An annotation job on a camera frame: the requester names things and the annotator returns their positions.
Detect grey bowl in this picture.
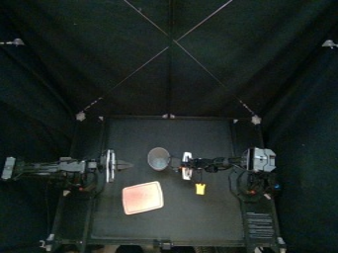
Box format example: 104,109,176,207
148,146,173,172

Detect yellow tag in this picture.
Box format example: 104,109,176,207
194,183,208,196

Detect pink rectangular tray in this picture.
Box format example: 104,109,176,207
122,180,166,216

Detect white printed label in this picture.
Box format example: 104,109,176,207
246,211,277,241

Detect silver table edge clamp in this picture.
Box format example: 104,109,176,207
39,233,57,253
275,236,288,253

